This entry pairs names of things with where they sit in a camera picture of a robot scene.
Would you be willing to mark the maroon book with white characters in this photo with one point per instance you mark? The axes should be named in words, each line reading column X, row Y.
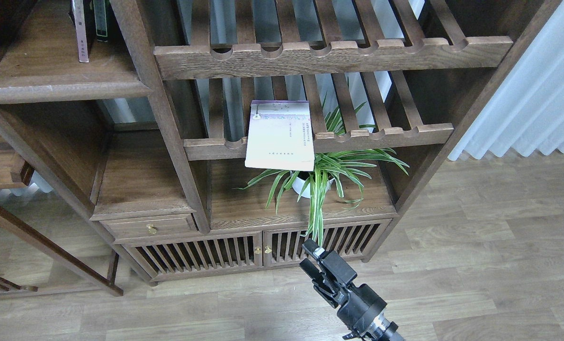
column 81, row 12

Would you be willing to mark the brass drawer knob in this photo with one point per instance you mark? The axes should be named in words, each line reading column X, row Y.
column 151, row 229

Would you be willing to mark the white plant pot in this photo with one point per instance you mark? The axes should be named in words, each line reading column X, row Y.
column 302, row 184

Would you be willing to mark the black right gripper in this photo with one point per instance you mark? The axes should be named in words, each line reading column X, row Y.
column 359, row 308

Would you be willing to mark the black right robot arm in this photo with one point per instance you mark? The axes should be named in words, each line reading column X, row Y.
column 359, row 308

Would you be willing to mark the white curtain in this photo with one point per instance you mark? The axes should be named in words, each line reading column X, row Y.
column 526, row 113

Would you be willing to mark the dark wooden bookshelf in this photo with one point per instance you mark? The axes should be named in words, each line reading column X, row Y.
column 153, row 129

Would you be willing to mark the green spider plant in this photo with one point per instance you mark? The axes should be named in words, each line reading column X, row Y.
column 345, row 166

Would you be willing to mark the white and purple book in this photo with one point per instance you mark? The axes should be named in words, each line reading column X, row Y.
column 280, row 136

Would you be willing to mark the green upright book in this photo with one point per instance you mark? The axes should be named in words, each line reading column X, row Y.
column 102, row 19

